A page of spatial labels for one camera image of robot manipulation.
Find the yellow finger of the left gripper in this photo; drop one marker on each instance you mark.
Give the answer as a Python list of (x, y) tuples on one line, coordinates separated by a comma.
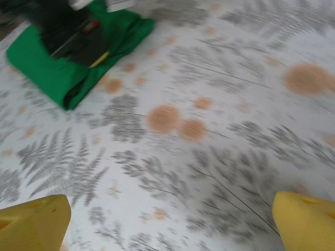
[(100, 58)]

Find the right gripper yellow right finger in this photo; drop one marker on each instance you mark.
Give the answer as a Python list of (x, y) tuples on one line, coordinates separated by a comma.
[(308, 225)]

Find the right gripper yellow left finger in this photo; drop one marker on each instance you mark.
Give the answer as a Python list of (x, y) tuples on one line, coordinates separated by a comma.
[(34, 225)]

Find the green t-shirt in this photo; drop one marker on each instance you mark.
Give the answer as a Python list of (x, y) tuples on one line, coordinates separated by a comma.
[(44, 78)]

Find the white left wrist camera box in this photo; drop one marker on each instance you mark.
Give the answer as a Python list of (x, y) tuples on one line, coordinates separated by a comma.
[(120, 5)]

